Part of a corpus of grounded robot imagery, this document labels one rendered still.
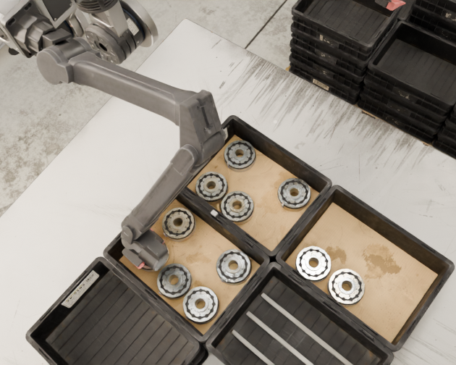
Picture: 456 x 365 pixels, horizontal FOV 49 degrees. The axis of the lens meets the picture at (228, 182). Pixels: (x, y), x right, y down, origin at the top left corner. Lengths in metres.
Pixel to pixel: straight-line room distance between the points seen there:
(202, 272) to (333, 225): 0.42
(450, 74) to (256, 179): 1.20
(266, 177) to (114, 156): 0.59
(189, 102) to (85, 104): 2.03
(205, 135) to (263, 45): 2.06
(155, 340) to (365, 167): 0.91
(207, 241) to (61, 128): 1.55
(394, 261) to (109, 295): 0.85
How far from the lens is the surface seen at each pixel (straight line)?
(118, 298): 1.56
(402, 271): 1.56
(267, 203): 1.58
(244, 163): 1.61
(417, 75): 2.46
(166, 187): 1.10
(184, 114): 0.94
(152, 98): 1.00
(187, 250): 1.55
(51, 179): 1.93
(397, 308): 1.53
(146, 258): 1.32
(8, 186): 2.87
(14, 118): 3.07
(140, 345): 1.52
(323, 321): 1.49
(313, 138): 1.84
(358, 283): 1.50
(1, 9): 1.26
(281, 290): 1.50
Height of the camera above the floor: 2.30
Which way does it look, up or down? 65 degrees down
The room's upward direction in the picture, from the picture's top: 11 degrees counter-clockwise
